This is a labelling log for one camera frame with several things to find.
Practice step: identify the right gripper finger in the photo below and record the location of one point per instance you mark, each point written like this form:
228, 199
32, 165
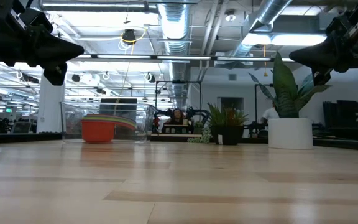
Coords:
321, 77
322, 54

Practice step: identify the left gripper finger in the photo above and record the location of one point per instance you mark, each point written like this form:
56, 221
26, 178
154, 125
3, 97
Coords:
57, 73
54, 51

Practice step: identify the red measuring cup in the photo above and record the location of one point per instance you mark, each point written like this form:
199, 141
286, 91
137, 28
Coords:
98, 132

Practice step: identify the clear plastic basket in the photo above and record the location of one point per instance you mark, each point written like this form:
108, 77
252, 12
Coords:
73, 118

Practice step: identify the white pillar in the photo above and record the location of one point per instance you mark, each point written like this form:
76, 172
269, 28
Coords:
51, 105

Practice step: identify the black monitors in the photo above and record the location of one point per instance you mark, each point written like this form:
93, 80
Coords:
346, 112

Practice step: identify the person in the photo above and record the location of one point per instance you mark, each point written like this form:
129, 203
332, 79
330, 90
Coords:
176, 116
270, 114

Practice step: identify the snake plant in white pot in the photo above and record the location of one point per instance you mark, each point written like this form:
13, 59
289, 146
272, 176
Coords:
291, 133

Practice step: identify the black overhead light bar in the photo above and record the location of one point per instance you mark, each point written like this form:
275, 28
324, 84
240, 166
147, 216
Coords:
213, 58

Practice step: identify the succulent in black pot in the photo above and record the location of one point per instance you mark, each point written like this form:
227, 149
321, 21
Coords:
227, 133

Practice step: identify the wooden desk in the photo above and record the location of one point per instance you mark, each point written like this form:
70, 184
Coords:
176, 135

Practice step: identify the silver ventilation duct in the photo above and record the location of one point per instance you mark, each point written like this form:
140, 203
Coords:
266, 15

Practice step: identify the black metal rack frame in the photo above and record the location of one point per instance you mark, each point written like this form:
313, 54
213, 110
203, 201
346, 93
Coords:
179, 81
255, 99

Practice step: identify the black aluminium table frame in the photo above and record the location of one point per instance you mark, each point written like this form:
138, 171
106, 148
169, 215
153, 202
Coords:
343, 144

